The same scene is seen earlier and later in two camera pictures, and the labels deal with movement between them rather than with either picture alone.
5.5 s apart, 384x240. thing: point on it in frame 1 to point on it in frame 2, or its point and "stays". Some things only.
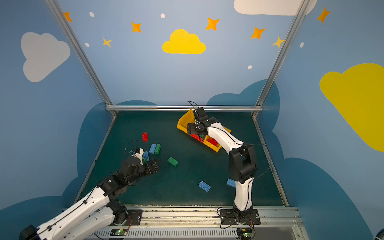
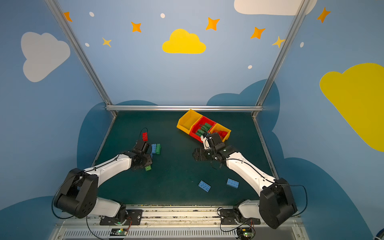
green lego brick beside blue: (157, 149) stays
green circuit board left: (118, 232) stays
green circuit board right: (244, 233) stays
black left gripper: (148, 168) to (146, 162)
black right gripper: (195, 128) to (202, 154)
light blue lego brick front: (204, 186) stays
